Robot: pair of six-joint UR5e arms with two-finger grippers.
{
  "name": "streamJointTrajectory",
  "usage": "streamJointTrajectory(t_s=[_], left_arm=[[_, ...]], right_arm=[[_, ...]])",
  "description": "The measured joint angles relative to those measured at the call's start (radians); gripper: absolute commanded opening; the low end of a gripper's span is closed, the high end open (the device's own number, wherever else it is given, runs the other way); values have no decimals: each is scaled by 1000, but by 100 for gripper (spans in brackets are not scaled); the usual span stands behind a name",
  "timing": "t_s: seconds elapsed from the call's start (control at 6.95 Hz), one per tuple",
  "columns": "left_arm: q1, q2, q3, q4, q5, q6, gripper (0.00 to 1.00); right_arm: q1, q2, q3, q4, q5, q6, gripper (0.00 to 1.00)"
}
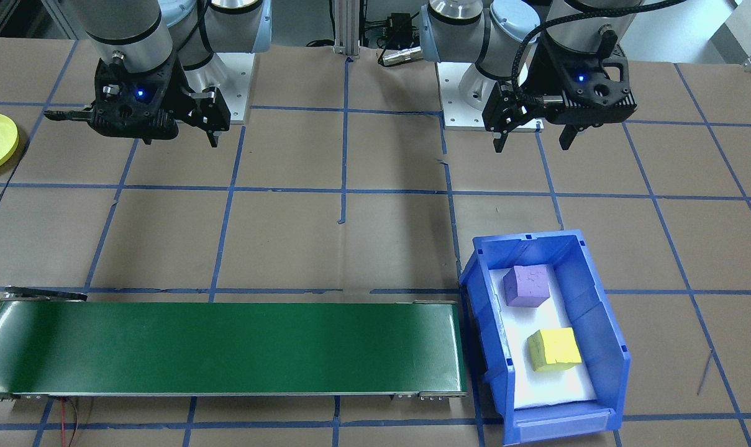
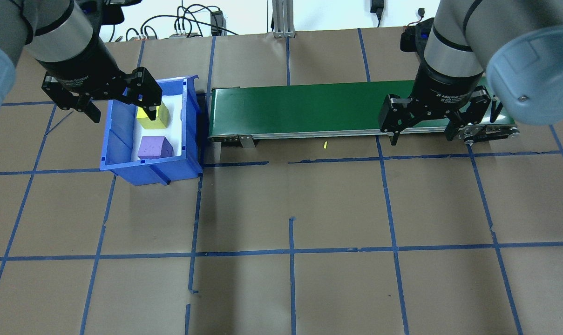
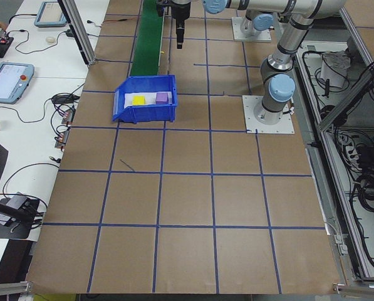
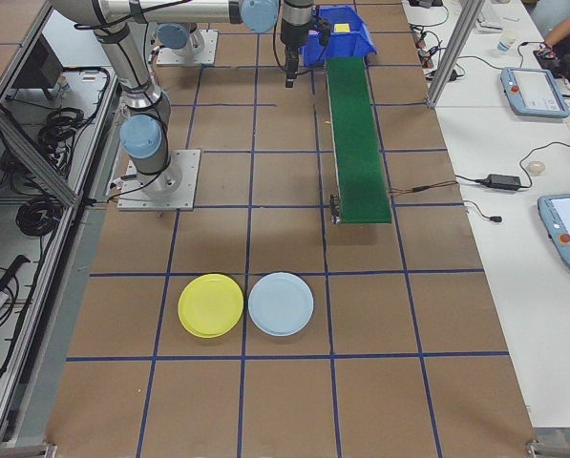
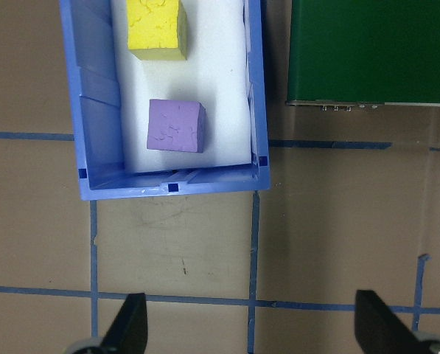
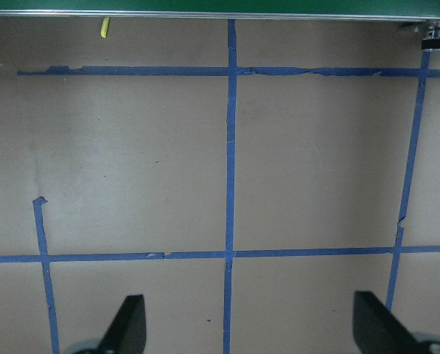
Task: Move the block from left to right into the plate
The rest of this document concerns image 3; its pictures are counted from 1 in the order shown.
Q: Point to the purple foam block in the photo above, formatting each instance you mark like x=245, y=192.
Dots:
x=162, y=98

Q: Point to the yellow foam block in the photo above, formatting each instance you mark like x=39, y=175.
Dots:
x=139, y=100

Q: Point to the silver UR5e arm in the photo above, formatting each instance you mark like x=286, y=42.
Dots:
x=299, y=9
x=262, y=22

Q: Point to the green conveyor belt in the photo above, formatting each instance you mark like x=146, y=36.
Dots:
x=146, y=40

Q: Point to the white foam liner sheet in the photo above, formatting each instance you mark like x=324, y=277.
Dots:
x=128, y=99

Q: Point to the blue plastic storage bin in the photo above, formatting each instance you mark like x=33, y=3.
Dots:
x=149, y=114

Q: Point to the black power adapter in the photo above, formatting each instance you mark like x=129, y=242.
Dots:
x=69, y=33
x=64, y=99

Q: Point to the blue grey teach pendant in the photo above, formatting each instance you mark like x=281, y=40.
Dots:
x=50, y=14
x=5, y=81

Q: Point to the white round puck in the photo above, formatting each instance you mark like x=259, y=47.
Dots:
x=50, y=39

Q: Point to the small USB hub board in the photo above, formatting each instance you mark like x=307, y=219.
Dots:
x=61, y=140
x=68, y=116

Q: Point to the white plastic bag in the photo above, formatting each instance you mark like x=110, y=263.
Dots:
x=334, y=67

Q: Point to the white power strip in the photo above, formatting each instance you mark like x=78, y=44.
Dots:
x=349, y=152

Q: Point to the black power brick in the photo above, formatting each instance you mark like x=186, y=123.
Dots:
x=370, y=154

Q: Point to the aluminium corner bar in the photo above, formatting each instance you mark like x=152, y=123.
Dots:
x=359, y=290
x=8, y=288

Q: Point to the white square base plate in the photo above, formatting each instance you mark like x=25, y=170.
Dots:
x=283, y=125
x=236, y=34

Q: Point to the aluminium extrusion post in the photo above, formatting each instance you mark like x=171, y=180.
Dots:
x=80, y=34

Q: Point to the V-shaped metal bar frame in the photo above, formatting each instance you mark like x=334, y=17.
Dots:
x=330, y=175

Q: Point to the grey small camera box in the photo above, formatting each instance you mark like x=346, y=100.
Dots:
x=16, y=200

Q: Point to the black camera stand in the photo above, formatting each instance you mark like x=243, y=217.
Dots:
x=17, y=232

